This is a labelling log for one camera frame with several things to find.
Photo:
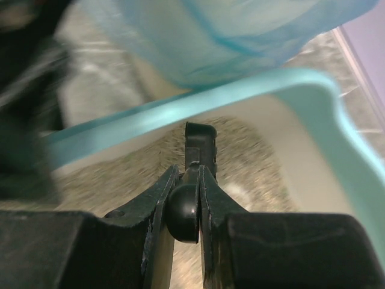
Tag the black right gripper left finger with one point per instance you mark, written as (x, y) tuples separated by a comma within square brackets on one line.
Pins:
[(130, 247)]

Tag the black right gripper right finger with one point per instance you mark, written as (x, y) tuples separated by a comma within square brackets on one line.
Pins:
[(281, 250)]

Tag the black litter scoop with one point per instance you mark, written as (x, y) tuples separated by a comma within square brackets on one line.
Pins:
[(183, 208)]

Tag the light blue litter box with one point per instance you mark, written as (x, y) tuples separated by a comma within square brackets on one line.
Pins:
[(329, 167)]

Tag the trash bin with blue bag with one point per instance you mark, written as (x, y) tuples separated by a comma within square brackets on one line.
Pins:
[(195, 44)]

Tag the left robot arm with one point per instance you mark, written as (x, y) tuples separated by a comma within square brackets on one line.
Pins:
[(34, 64)]

